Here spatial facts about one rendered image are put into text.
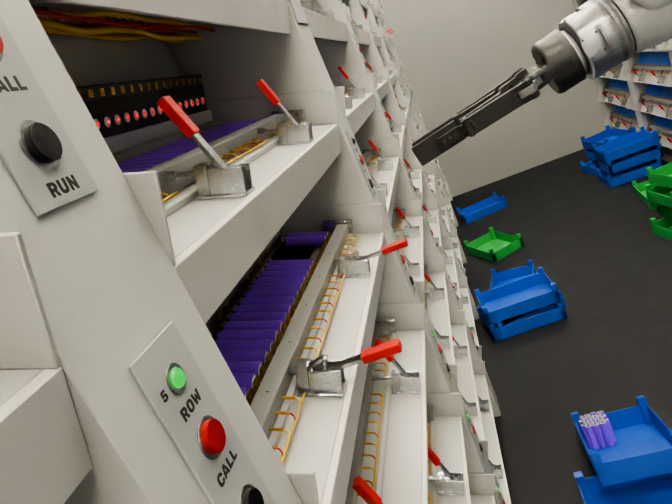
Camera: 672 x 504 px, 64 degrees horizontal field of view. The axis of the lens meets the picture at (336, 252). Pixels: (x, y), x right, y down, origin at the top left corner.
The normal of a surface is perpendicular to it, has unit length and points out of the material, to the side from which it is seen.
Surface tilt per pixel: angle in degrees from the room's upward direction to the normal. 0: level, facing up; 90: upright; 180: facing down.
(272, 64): 90
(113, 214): 90
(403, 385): 90
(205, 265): 108
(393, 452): 18
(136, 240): 90
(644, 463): 71
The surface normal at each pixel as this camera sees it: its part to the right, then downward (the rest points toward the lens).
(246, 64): -0.15, 0.34
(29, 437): 0.98, -0.04
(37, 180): 0.91, -0.33
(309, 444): -0.10, -0.94
